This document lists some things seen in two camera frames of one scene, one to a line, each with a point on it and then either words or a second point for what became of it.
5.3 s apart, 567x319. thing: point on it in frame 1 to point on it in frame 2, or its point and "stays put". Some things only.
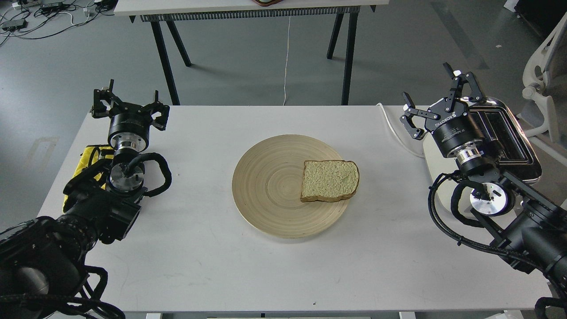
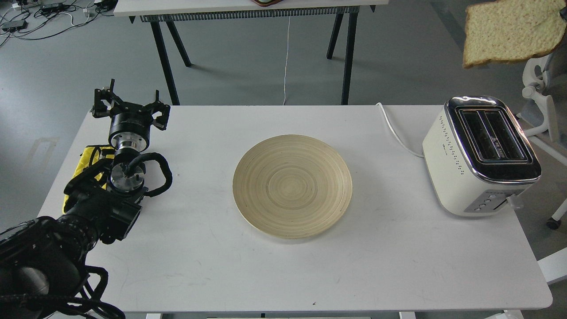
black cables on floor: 35,19 stays put
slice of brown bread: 328,180 to 504,29
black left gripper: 130,125 stays put
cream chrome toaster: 479,150 stays put
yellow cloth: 92,153 stays put
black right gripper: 457,133 to 563,13
